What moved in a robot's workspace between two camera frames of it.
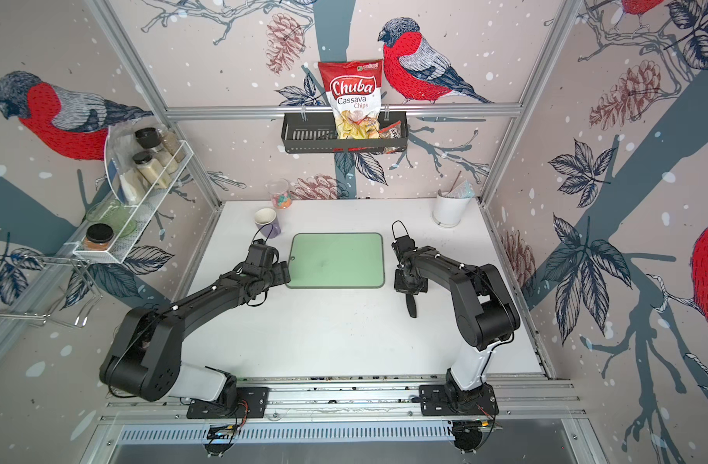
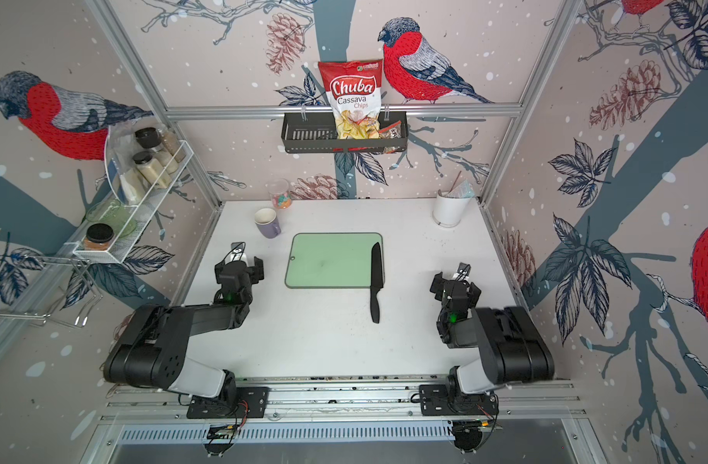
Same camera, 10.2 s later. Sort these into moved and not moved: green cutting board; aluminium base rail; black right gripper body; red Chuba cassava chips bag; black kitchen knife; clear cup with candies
Moved: black kitchen knife; black right gripper body
Not moved: green cutting board; aluminium base rail; red Chuba cassava chips bag; clear cup with candies
